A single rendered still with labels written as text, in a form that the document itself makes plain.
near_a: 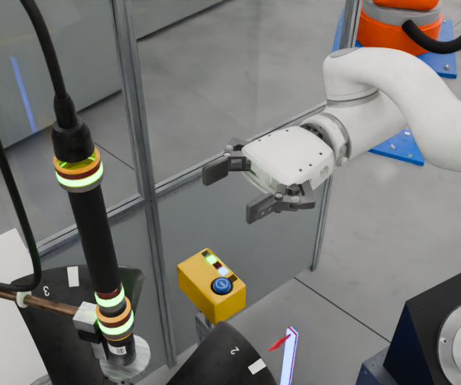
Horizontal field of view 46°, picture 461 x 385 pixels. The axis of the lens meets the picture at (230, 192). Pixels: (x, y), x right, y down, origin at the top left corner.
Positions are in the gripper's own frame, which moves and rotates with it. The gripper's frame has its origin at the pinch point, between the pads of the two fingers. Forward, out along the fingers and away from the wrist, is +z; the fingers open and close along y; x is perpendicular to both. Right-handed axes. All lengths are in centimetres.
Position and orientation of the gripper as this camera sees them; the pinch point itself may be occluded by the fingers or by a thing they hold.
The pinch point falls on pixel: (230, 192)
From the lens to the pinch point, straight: 71.6
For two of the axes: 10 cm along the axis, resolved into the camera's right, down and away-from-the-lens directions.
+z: -7.8, 4.2, -4.6
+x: 0.0, -7.4, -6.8
